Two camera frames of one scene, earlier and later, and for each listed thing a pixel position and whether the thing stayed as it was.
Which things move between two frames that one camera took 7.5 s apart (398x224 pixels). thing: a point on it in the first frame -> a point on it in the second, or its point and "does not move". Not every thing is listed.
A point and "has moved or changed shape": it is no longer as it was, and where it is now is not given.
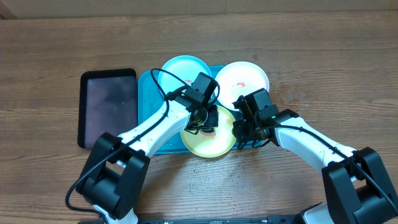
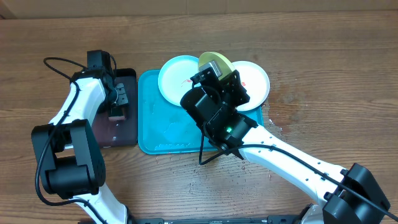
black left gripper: (212, 122) -> (123, 101)
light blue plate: (185, 68) does not move
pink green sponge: (208, 135) has moved or changed shape
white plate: (240, 79) does not move
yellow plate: (215, 146) -> (223, 65)
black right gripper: (244, 138) -> (237, 90)
